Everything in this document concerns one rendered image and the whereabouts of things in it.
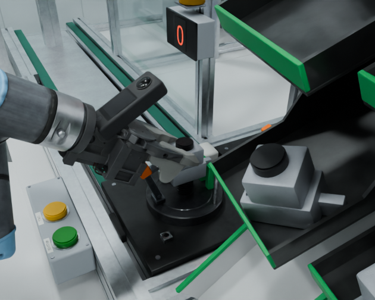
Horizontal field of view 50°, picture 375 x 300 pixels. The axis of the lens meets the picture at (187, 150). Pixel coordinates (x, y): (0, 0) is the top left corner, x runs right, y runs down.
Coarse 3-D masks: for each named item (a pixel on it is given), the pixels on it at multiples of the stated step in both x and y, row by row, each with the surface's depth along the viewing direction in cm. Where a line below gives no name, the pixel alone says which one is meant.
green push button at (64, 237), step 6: (60, 228) 66; (66, 228) 66; (72, 228) 66; (54, 234) 65; (60, 234) 65; (66, 234) 65; (72, 234) 65; (54, 240) 64; (60, 240) 64; (66, 240) 64; (72, 240) 64; (60, 246) 64; (66, 246) 64
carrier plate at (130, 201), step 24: (120, 192) 74; (144, 192) 74; (120, 216) 69; (144, 216) 69; (216, 216) 69; (144, 240) 64; (192, 240) 64; (216, 240) 64; (144, 264) 62; (168, 264) 61
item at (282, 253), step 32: (320, 96) 41; (352, 96) 43; (288, 128) 42; (320, 128) 41; (352, 128) 40; (224, 160) 42; (320, 160) 39; (352, 160) 37; (352, 192) 35; (256, 224) 37; (320, 224) 32; (288, 256) 33
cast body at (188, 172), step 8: (176, 144) 65; (184, 144) 65; (192, 144) 65; (192, 152) 65; (200, 152) 66; (200, 160) 67; (208, 160) 70; (184, 168) 66; (192, 168) 67; (200, 168) 68; (176, 176) 66; (184, 176) 67; (192, 176) 68; (200, 176) 69; (176, 184) 67
